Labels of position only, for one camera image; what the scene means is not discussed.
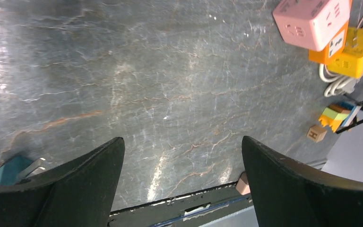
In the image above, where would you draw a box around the orange power strip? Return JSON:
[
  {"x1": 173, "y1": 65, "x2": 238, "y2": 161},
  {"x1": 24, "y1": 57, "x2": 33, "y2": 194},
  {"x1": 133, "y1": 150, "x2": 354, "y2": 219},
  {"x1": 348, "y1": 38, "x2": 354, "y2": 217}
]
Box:
[{"x1": 308, "y1": 21, "x2": 349, "y2": 65}]

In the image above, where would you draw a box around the yellow cube socket adapter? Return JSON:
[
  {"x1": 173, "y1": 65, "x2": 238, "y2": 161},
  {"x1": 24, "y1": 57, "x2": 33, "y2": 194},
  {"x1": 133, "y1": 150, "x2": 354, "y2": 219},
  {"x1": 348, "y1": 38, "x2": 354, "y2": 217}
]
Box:
[{"x1": 327, "y1": 27, "x2": 363, "y2": 79}]

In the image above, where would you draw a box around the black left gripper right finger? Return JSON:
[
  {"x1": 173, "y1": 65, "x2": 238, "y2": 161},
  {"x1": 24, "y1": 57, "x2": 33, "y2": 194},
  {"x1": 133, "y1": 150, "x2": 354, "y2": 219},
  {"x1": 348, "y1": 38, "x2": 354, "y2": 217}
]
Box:
[{"x1": 242, "y1": 136, "x2": 363, "y2": 227}]

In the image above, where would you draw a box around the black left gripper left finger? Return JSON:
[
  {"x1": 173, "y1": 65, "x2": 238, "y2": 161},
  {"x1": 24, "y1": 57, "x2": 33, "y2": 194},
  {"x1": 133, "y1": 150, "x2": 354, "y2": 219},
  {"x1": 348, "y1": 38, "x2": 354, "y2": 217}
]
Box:
[{"x1": 0, "y1": 137, "x2": 125, "y2": 227}]

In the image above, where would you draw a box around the small pink plug adapter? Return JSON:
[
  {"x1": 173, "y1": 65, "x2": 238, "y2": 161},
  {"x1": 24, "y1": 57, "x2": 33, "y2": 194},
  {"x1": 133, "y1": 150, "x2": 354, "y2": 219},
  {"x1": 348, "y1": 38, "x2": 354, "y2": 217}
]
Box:
[{"x1": 235, "y1": 171, "x2": 251, "y2": 195}]

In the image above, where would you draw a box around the pink cube socket adapter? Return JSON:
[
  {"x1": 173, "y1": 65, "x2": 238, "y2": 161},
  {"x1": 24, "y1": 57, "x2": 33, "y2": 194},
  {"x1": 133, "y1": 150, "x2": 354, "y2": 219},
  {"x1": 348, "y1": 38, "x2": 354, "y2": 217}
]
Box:
[{"x1": 272, "y1": 0, "x2": 351, "y2": 52}]

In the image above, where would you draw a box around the wooden letter cube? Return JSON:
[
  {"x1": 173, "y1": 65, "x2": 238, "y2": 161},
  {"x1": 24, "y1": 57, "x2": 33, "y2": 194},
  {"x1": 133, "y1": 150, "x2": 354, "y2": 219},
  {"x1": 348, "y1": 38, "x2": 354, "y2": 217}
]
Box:
[{"x1": 306, "y1": 125, "x2": 327, "y2": 142}]

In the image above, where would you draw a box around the white coiled cable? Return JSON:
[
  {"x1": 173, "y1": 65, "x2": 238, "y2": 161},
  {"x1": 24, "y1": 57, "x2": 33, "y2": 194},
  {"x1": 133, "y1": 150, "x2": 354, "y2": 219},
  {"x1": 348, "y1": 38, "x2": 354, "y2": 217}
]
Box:
[{"x1": 319, "y1": 53, "x2": 363, "y2": 97}]

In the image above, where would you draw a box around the teal plug adapter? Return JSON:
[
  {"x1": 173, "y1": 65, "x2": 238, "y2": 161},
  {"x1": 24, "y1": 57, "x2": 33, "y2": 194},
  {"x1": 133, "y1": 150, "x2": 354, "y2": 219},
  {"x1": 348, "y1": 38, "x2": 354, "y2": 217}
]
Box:
[{"x1": 0, "y1": 156, "x2": 46, "y2": 186}]

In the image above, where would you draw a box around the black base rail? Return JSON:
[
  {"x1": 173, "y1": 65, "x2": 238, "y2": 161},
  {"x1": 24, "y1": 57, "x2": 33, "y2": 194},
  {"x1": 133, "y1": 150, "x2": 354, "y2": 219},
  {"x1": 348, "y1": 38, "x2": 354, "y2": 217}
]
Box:
[{"x1": 107, "y1": 182, "x2": 253, "y2": 227}]

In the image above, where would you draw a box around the colourful toy block stack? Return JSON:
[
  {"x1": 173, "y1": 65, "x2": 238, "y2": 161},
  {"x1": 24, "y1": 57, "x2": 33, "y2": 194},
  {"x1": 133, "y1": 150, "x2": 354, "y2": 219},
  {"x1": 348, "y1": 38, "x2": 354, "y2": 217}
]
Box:
[{"x1": 318, "y1": 101, "x2": 361, "y2": 133}]

